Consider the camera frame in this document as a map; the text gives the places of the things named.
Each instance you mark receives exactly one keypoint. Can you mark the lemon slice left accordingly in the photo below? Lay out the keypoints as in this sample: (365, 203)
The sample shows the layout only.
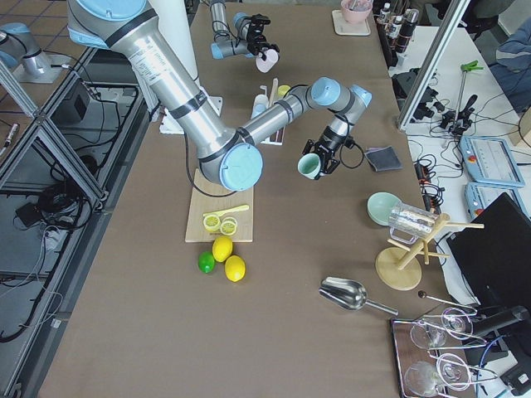
(211, 223)

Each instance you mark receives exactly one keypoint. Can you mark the aluminium frame post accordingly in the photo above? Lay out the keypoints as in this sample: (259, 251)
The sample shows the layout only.
(441, 40)

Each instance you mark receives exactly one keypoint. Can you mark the clear glass mug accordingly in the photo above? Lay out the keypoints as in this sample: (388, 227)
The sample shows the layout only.
(408, 223)

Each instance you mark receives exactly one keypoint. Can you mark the pink bowl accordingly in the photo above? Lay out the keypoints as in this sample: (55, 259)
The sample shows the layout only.
(356, 11)

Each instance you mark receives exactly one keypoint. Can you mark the black monitor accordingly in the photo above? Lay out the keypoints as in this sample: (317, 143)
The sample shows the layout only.
(495, 260)

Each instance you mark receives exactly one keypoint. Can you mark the wine glass lower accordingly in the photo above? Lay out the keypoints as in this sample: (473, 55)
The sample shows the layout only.
(448, 373)

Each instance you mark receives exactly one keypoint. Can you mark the yellow lemon upper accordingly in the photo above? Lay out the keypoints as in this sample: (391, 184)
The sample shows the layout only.
(222, 248)

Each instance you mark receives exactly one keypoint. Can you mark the teach pendant upper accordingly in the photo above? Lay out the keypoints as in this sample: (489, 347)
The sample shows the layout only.
(490, 160)

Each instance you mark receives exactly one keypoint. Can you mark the wine glass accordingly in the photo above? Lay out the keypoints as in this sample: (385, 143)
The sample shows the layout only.
(448, 373)
(432, 332)

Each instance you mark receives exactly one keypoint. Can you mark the teach pendant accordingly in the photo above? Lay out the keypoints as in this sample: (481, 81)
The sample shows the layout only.
(490, 160)
(478, 196)

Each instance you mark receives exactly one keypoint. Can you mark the lemon slice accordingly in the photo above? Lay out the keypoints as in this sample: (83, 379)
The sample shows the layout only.
(228, 226)
(211, 223)

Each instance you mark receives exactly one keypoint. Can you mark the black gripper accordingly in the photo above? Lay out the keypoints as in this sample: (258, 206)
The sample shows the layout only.
(251, 36)
(328, 139)

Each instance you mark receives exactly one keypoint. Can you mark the pink cup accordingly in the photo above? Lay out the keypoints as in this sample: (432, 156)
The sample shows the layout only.
(267, 61)

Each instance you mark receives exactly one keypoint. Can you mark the yellow lemon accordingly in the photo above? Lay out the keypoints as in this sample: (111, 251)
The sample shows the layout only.
(222, 248)
(235, 268)

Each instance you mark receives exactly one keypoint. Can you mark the teach pendant lower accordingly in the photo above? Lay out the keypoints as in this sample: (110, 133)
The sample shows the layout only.
(478, 196)

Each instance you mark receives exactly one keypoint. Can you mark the black glass rack tray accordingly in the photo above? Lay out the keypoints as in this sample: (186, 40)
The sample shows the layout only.
(406, 353)

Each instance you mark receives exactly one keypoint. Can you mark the grey folded cloth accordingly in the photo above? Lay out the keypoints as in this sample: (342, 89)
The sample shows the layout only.
(383, 159)

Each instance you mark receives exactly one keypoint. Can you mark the yellow plastic knife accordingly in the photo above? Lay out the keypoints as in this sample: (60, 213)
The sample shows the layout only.
(223, 212)

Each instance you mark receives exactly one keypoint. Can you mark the wine glass upper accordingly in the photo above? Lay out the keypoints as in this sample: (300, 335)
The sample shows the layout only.
(432, 332)

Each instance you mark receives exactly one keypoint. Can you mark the brown tipped stirring stick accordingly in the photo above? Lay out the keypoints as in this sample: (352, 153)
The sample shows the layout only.
(424, 295)

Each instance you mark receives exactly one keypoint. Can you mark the yellow lemon lower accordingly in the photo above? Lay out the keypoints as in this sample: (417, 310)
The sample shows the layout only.
(235, 268)

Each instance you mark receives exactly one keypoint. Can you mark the metal scoop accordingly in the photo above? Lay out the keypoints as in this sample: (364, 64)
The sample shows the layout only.
(350, 294)

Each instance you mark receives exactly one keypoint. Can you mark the green cup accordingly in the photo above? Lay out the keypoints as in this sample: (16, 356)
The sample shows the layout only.
(309, 165)

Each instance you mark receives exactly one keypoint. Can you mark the lemon slice right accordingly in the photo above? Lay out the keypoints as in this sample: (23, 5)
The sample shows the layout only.
(228, 226)

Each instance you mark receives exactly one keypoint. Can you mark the green lime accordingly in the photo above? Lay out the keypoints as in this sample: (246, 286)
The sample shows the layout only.
(206, 262)

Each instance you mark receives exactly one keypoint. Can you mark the white wire cup rack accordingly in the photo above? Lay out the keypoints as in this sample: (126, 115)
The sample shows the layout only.
(277, 137)

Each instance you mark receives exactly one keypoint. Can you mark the green bowl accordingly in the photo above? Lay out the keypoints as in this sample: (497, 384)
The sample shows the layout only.
(379, 206)

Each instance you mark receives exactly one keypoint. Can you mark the wooden mug tree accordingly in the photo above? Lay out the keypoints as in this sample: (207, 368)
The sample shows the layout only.
(399, 268)

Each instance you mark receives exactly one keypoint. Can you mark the yellow cup on rack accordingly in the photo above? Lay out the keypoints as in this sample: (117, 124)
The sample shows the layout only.
(282, 91)

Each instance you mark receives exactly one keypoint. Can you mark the white plastic tray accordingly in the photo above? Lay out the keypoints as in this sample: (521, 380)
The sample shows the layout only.
(345, 28)

